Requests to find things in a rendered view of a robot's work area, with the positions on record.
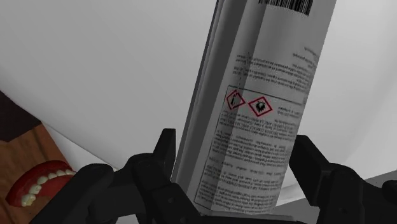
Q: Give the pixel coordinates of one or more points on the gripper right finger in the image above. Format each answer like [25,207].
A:
[341,192]

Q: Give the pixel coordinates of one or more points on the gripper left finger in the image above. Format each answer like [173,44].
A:
[149,183]

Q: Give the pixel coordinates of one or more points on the white spray can printed label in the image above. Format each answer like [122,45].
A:
[257,139]

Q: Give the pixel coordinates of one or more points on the red denture model white teeth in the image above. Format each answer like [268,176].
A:
[38,171]

